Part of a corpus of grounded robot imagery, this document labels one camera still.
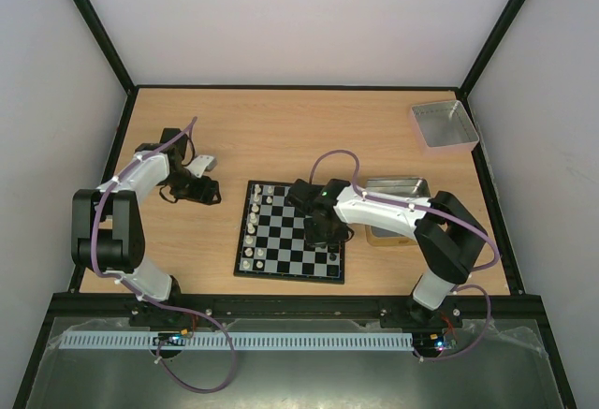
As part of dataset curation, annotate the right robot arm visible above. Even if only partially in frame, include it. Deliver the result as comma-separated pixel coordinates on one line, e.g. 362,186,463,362
285,179,489,327

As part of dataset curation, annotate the grey slotted cable duct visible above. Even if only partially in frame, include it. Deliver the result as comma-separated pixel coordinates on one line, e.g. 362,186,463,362
58,331,413,352

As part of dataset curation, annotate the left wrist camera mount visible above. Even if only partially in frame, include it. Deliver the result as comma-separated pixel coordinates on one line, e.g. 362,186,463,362
185,154,217,178

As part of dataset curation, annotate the black chess board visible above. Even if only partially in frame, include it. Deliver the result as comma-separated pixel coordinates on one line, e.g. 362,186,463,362
233,181,345,285

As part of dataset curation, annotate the black aluminium frame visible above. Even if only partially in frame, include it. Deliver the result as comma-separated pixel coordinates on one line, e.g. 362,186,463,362
13,0,576,408

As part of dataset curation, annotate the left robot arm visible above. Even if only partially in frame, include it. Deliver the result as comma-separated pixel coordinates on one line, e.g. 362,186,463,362
71,124,222,310

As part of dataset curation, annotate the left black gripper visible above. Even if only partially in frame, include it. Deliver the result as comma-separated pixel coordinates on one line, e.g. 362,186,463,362
164,168,221,206

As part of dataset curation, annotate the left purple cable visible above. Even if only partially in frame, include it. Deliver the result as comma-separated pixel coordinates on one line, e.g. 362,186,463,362
91,116,240,391

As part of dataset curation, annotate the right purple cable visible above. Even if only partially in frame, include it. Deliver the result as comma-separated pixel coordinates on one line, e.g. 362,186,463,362
309,149,502,363

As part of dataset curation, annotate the purple cable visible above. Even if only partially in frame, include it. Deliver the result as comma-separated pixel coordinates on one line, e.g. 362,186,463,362
309,149,502,363
91,116,240,391

